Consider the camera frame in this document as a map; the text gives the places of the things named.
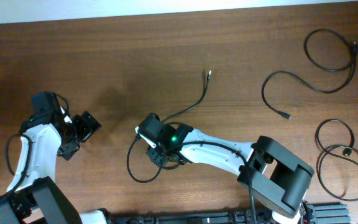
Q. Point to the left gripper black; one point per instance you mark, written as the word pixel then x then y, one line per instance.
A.
pixel 68 150

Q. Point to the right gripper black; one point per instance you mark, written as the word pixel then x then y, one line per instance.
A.
pixel 155 154

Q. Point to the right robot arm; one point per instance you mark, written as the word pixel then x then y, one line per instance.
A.
pixel 271 173

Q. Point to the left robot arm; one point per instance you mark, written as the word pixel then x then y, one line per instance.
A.
pixel 48 134

